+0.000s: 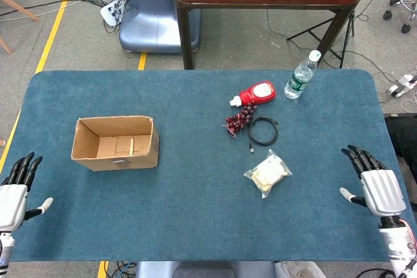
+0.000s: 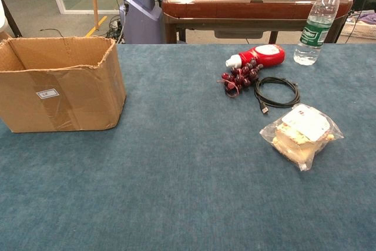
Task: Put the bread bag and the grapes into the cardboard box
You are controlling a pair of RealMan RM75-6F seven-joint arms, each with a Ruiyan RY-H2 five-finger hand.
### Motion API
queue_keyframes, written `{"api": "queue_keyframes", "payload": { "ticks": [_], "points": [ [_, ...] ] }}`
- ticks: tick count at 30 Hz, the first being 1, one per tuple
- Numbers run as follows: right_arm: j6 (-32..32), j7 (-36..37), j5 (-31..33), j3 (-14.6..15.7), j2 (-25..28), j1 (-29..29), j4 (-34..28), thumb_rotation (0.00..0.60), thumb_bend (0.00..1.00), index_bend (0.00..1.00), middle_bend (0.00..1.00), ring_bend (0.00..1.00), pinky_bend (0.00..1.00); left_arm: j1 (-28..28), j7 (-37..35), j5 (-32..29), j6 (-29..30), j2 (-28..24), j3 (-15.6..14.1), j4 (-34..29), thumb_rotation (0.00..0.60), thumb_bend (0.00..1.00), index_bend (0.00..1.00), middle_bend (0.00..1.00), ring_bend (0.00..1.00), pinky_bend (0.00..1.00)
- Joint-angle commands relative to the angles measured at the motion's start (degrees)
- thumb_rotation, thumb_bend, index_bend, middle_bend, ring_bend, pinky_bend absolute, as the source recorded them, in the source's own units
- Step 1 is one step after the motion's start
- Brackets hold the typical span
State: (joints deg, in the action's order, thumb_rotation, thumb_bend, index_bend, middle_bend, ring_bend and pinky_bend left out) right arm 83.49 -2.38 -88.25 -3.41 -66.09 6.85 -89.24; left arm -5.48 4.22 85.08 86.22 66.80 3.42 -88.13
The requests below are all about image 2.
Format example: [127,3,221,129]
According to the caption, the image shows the black floor cable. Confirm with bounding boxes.
[39,28,65,39]

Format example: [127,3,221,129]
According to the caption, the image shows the clear water bottle green label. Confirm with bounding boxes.
[293,0,346,66]

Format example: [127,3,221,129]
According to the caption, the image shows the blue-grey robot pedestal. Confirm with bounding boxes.
[119,0,163,45]

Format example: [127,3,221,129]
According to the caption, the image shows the purple cloth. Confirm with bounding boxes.
[355,12,376,25]

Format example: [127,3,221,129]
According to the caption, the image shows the dark red grapes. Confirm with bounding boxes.
[216,59,264,98]

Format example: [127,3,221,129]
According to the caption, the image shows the wooden mahjong table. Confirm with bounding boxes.
[161,0,353,45]

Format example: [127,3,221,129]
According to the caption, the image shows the tangle of black cables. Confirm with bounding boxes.
[98,15,126,45]

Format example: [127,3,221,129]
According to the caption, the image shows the blue table cloth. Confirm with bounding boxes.
[0,43,376,251]

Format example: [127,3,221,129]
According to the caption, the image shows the red ketchup squeeze bottle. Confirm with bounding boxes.
[225,44,286,69]

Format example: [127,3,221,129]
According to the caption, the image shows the white plastic basket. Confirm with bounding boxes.
[340,17,376,40]

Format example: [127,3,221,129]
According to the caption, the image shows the brown cardboard box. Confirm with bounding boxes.
[0,35,127,133]

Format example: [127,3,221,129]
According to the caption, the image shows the bagged bread snack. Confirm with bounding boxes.
[259,103,345,172]

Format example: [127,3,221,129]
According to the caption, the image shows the white chair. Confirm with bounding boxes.
[0,0,23,40]

